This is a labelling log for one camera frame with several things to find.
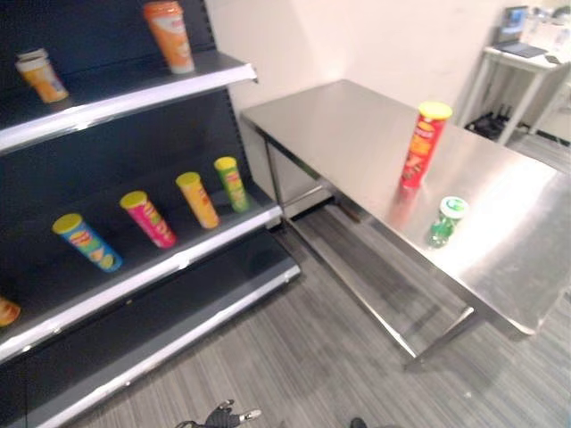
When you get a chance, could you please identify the dark metal shelf board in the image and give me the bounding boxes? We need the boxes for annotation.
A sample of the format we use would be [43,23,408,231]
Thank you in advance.
[0,231,302,428]
[0,191,283,365]
[0,48,259,155]

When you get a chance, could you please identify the black items under side table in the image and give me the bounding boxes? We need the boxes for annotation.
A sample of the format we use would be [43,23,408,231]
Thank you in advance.
[466,103,514,137]

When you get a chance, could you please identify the red chips can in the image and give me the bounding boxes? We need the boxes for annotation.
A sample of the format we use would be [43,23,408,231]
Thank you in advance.
[400,101,453,190]

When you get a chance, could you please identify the stainless steel table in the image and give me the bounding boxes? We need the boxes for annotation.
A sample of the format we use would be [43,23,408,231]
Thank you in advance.
[240,78,571,372]

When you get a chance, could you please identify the dark metal shelving unit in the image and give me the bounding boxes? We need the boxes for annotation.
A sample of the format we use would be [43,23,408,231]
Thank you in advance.
[0,0,302,428]

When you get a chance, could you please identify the yellow chips can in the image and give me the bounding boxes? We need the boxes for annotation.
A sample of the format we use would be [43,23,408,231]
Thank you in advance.
[175,171,220,230]

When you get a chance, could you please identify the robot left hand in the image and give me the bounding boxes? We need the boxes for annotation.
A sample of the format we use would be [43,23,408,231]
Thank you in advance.
[203,399,263,428]

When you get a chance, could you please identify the clear plastic containers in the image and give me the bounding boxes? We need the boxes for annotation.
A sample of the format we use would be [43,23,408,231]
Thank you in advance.
[529,7,571,51]

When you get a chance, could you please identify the open laptop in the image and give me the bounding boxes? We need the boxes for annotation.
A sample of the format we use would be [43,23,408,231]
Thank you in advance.
[492,4,550,58]

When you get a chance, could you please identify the orange and white snack cup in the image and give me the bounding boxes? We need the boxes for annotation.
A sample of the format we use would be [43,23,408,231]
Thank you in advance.
[15,47,70,104]

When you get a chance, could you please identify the green chips can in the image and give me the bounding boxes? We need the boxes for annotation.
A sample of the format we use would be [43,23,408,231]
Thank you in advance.
[213,156,251,213]

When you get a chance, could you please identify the tall orange snack cup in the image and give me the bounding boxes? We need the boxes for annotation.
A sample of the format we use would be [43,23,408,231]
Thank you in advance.
[143,0,196,75]

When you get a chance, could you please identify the orange snack package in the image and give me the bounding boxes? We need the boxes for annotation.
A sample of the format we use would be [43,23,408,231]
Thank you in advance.
[0,296,22,328]

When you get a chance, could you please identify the blue chips can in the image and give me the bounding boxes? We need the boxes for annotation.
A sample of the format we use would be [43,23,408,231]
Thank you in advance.
[52,212,124,273]

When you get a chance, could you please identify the pink chips can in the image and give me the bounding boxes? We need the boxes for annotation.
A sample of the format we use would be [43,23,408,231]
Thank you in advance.
[119,190,178,249]

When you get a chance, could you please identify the white side table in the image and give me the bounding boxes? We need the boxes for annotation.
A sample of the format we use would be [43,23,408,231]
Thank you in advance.
[459,44,571,146]

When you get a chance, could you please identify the green bottle with white cap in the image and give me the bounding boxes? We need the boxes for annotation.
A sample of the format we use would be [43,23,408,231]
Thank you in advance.
[426,194,470,250]

